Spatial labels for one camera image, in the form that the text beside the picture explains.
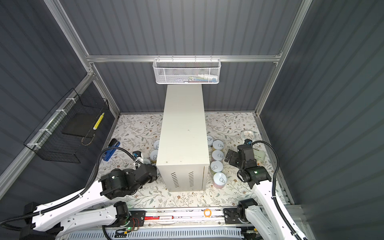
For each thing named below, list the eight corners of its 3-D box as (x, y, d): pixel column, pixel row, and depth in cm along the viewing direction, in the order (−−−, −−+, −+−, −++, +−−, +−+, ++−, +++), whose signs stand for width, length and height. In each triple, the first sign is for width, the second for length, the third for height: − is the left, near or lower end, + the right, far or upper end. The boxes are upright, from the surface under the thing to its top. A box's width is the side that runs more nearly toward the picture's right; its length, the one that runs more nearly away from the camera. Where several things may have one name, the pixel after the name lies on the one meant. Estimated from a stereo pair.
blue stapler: (102, 160, 97) (98, 156, 93) (115, 141, 106) (112, 138, 102) (108, 161, 96) (104, 158, 92) (120, 143, 105) (118, 139, 102)
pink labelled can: (213, 188, 85) (214, 185, 80) (212, 176, 89) (213, 172, 84) (225, 188, 85) (227, 185, 80) (224, 176, 89) (225, 172, 84)
